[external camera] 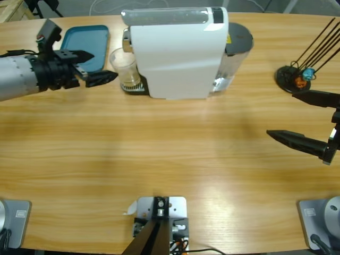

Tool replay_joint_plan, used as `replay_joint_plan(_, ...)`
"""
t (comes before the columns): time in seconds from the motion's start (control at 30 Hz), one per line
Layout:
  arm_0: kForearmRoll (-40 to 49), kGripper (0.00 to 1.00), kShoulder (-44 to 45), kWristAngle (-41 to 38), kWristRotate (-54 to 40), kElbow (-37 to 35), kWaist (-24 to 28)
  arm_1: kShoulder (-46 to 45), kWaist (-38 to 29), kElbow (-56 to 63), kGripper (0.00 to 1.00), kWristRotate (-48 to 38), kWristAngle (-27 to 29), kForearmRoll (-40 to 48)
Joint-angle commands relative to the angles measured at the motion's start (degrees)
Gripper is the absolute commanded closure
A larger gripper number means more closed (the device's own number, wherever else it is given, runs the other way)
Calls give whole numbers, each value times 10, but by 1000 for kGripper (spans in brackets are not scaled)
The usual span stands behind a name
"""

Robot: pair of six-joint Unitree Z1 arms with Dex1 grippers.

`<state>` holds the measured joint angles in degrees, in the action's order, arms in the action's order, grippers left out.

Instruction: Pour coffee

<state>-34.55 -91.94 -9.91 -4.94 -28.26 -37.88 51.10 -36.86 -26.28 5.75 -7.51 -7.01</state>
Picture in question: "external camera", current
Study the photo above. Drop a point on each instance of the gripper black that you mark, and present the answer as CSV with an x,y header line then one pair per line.
x,y
334,140
55,74

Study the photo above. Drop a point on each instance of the clear drinking glass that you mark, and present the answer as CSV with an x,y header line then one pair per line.
x,y
125,66

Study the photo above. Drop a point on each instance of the grey translucent machine lever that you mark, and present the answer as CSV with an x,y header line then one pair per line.
x,y
164,16

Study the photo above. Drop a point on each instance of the orange coffee capsule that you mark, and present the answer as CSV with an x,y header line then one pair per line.
x,y
300,82

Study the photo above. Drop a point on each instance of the blue coffee capsule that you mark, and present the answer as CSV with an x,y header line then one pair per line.
x,y
308,74

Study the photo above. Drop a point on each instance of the white capsule coffee machine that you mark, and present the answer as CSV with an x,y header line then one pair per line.
x,y
180,58

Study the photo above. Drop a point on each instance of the teal plastic tray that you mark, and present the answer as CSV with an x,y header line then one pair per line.
x,y
90,37

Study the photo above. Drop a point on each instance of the black capsule holder with rods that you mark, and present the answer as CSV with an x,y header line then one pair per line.
x,y
285,77

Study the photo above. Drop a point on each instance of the metal drip tray grille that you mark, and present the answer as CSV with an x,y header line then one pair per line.
x,y
138,88

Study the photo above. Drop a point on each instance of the black stand legs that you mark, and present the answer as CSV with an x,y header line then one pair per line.
x,y
53,6

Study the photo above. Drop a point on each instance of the wooden crate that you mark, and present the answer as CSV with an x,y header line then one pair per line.
x,y
10,10

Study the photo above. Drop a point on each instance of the clear water tank dark lid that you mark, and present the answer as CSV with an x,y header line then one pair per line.
x,y
239,37

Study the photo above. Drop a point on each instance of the white paper tag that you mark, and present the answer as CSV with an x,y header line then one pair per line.
x,y
132,208

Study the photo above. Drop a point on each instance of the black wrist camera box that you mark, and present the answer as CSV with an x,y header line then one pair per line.
x,y
49,33

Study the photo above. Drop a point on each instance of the grey base plate with disc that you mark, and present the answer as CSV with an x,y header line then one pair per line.
x,y
318,220
16,223

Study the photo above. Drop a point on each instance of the light grey frame leg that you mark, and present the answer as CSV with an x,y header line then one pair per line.
x,y
290,6

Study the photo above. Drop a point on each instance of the white mount block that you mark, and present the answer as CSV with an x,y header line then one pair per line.
x,y
178,207

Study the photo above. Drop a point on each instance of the dark mount post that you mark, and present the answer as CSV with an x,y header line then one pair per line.
x,y
154,239

